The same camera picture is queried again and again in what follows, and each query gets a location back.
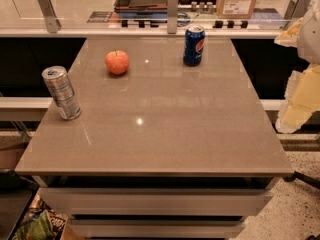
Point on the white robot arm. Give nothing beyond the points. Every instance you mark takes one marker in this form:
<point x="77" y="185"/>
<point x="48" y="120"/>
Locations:
<point x="310" y="36"/>

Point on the blue pepsi can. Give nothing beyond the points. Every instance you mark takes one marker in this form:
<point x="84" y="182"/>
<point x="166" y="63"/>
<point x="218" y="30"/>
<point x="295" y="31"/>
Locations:
<point x="194" y="44"/>

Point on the lower white drawer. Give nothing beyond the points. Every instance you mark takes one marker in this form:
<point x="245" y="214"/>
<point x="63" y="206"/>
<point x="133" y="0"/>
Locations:
<point x="157" y="229"/>

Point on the cardboard box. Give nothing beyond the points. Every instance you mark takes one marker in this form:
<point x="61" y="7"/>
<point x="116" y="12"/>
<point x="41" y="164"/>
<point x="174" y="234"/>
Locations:
<point x="235" y="9"/>

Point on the upper white drawer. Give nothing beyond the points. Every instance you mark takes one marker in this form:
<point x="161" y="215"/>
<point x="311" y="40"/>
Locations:
<point x="167" y="202"/>

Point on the metal bracket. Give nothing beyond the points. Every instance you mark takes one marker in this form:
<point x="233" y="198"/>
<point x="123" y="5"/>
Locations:
<point x="51" y="21"/>
<point x="296" y="9"/>
<point x="172" y="11"/>

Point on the red apple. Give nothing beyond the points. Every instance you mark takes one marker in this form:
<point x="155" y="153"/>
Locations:
<point x="117" y="62"/>

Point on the white drawer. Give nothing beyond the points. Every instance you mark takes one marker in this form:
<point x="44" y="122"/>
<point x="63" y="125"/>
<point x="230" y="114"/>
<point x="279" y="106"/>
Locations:
<point x="167" y="202"/>
<point x="157" y="229"/>

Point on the silver redbull can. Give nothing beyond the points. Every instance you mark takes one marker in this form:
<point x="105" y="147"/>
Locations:
<point x="62" y="92"/>

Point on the green chip bag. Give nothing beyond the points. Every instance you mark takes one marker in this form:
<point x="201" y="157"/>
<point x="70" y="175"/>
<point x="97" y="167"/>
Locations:
<point x="46" y="225"/>

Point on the middle metal bracket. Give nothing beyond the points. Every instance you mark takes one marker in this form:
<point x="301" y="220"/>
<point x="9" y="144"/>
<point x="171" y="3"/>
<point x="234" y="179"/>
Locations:
<point x="172" y="11"/>

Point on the right metal bracket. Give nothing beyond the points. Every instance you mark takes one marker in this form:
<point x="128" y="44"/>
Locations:
<point x="296" y="9"/>

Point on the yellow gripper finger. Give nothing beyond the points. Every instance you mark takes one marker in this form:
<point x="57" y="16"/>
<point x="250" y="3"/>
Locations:
<point x="291" y="36"/>
<point x="302" y="99"/>

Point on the left metal bracket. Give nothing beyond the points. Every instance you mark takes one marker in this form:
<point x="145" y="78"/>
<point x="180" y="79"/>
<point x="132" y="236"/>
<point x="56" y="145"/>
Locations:
<point x="51" y="21"/>

